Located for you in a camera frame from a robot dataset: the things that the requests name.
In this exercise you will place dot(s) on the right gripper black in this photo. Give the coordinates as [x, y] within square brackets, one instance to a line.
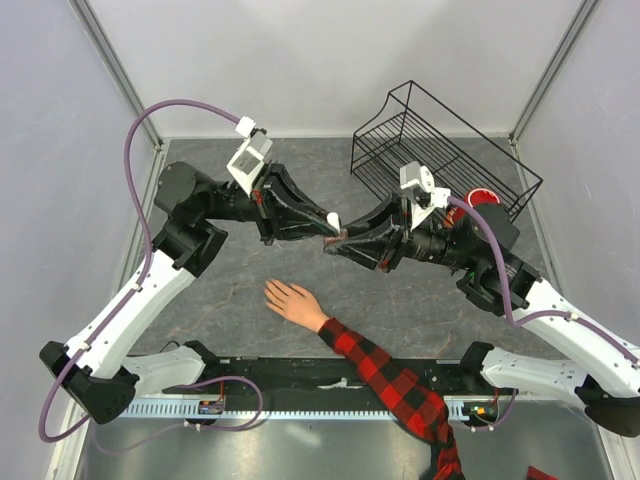
[381, 251]

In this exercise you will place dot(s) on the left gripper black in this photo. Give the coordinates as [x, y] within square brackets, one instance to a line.
[283, 209]

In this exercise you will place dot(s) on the glitter red nail polish bottle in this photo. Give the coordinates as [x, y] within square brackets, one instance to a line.
[342, 235]

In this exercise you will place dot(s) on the red plaid sleeve forearm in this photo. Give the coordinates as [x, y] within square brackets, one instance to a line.
[419, 409]

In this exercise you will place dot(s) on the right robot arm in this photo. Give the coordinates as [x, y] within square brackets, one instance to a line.
[599, 372]

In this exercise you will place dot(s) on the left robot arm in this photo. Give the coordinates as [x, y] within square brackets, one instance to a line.
[95, 367]

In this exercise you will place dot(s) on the red mug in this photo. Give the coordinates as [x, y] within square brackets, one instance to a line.
[473, 198]

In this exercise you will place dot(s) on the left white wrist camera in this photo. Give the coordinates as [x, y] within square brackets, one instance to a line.
[248, 162]

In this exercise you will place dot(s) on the black wire rack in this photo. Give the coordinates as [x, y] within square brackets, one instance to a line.
[414, 125]

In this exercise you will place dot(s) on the white slotted cable duct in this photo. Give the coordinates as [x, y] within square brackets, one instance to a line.
[355, 406]

